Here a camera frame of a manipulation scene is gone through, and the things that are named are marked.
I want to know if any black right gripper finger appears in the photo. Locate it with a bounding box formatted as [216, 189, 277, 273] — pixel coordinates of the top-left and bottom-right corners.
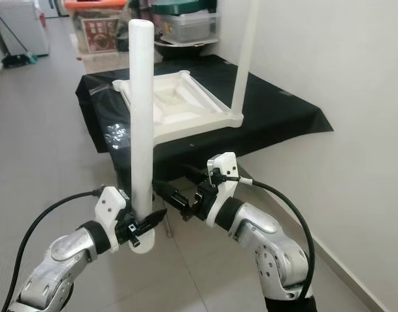
[182, 164, 216, 190]
[152, 179, 194, 222]

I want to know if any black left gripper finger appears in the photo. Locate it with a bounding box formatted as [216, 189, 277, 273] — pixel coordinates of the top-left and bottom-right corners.
[138, 208, 168, 231]

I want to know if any white plastic children table top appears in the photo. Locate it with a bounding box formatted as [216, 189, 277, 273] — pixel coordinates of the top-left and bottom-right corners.
[113, 70, 245, 147]

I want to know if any crumpled clear tape patch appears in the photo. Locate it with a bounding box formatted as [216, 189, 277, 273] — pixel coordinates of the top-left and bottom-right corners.
[105, 122, 131, 149]

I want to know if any black tablecloth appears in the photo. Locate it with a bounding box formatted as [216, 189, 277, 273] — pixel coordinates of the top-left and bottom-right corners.
[75, 55, 334, 189]

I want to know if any black round wok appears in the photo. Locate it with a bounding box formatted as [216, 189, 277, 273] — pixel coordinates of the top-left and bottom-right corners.
[155, 36, 216, 62]

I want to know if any white towel cloth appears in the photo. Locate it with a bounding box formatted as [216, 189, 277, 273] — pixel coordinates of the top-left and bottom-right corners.
[72, 51, 131, 73]

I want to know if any clear plastic container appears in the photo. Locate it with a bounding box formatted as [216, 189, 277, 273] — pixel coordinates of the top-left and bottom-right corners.
[160, 12, 220, 45]

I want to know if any black plastic bag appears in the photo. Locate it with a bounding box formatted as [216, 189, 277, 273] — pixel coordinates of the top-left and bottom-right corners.
[118, 0, 164, 53]

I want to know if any dark green round pot lid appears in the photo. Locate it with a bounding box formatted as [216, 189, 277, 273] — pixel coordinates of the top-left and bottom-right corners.
[153, 0, 216, 15]

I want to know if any red printed carton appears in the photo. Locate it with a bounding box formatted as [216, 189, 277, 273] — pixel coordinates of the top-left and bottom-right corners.
[81, 18, 118, 54]

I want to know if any clear storage box orange lid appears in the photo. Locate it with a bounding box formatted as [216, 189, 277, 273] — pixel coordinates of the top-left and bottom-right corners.
[66, 0, 128, 56]

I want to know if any teal head floor mop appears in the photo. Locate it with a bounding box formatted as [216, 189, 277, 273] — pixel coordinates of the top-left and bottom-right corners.
[1, 6, 38, 66]

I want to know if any white appliance cabinet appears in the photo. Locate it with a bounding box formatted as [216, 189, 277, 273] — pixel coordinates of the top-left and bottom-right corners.
[0, 0, 50, 56]

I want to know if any grey metal folding table frame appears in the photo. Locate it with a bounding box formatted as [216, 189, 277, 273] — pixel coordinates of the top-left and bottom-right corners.
[162, 211, 175, 239]

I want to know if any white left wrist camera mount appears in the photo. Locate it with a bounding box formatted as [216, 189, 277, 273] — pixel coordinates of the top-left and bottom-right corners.
[98, 187, 131, 235]

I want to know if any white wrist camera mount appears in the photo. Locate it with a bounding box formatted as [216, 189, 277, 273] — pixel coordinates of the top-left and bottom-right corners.
[205, 153, 240, 222]
[98, 187, 131, 235]

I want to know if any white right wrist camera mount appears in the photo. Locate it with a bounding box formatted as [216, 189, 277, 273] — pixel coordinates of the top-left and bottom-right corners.
[205, 153, 240, 222]

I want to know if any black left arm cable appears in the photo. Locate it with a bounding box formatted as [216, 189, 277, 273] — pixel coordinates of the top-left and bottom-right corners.
[1, 187, 105, 312]

